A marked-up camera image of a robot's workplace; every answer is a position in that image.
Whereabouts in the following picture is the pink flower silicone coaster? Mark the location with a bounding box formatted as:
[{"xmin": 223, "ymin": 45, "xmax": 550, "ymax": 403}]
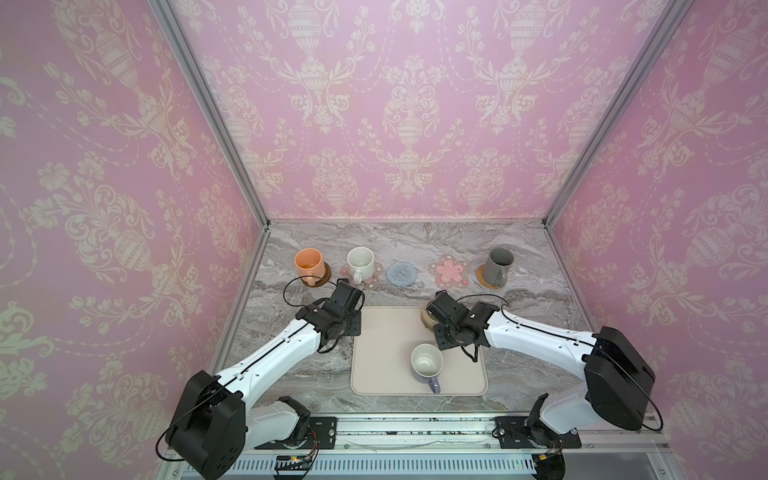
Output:
[{"xmin": 340, "ymin": 261, "xmax": 383, "ymax": 290}]

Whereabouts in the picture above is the white ceramic mug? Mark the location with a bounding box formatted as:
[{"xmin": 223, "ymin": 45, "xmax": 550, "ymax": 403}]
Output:
[{"xmin": 347, "ymin": 246, "xmax": 375, "ymax": 284}]

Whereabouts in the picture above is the aluminium front frame rail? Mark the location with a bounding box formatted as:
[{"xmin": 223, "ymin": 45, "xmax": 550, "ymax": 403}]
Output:
[{"xmin": 155, "ymin": 411, "xmax": 685, "ymax": 480}]

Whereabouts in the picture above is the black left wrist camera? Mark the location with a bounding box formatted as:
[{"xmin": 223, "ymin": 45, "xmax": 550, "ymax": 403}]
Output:
[{"xmin": 323, "ymin": 279, "xmax": 365, "ymax": 318}]

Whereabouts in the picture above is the brown wooden round coaster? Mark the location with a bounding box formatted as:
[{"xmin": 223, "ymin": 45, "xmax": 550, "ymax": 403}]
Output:
[{"xmin": 302, "ymin": 268, "xmax": 331, "ymax": 288}]

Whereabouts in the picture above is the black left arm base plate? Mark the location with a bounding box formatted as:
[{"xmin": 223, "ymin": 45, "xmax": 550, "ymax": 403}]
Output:
[{"xmin": 255, "ymin": 416, "xmax": 338, "ymax": 450}]

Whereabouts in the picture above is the aluminium left corner post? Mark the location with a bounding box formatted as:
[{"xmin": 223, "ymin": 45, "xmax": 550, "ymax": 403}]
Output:
[{"xmin": 148, "ymin": 0, "xmax": 270, "ymax": 231}]

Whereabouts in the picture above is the orange ceramic mug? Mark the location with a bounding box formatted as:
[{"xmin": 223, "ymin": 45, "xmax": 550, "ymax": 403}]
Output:
[{"xmin": 294, "ymin": 248, "xmax": 326, "ymax": 287}]

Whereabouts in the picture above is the grey ceramic mug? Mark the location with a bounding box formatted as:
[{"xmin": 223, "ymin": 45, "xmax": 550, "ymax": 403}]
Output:
[{"xmin": 481, "ymin": 247, "xmax": 514, "ymax": 288}]

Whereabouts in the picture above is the yellow beige ceramic mug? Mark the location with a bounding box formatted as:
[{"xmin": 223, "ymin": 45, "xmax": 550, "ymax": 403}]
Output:
[{"xmin": 420, "ymin": 303, "xmax": 439, "ymax": 332}]

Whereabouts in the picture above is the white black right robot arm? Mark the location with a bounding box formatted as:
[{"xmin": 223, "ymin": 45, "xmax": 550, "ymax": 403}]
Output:
[{"xmin": 421, "ymin": 299, "xmax": 656, "ymax": 450}]

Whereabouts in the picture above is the aluminium corner post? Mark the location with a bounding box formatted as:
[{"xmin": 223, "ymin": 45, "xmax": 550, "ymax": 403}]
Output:
[
  {"xmin": 148, "ymin": 0, "xmax": 270, "ymax": 231},
  {"xmin": 542, "ymin": 0, "xmax": 693, "ymax": 233}
]

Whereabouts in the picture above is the white mug purple handle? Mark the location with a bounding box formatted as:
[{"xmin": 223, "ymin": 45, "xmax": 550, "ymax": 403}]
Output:
[{"xmin": 410, "ymin": 343, "xmax": 444, "ymax": 394}]

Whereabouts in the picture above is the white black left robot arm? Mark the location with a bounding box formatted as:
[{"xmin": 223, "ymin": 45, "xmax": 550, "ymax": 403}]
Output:
[{"xmin": 157, "ymin": 304, "xmax": 361, "ymax": 479}]

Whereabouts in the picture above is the aluminium right corner post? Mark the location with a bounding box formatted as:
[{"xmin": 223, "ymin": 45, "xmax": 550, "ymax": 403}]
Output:
[{"xmin": 542, "ymin": 0, "xmax": 693, "ymax": 233}]

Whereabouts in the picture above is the beige silicone tray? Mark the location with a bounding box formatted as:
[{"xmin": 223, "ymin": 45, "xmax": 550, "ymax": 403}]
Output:
[{"xmin": 350, "ymin": 306, "xmax": 489, "ymax": 396}]

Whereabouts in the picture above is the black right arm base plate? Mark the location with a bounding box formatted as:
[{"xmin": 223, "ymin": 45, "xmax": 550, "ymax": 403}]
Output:
[{"xmin": 492, "ymin": 416, "xmax": 582, "ymax": 451}]

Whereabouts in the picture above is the woven rattan round coaster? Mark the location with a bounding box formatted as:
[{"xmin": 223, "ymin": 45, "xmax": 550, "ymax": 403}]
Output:
[{"xmin": 475, "ymin": 265, "xmax": 498, "ymax": 290}]

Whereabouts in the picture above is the blue round woven coaster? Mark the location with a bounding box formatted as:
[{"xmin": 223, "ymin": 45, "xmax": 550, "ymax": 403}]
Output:
[{"xmin": 386, "ymin": 262, "xmax": 418, "ymax": 288}]

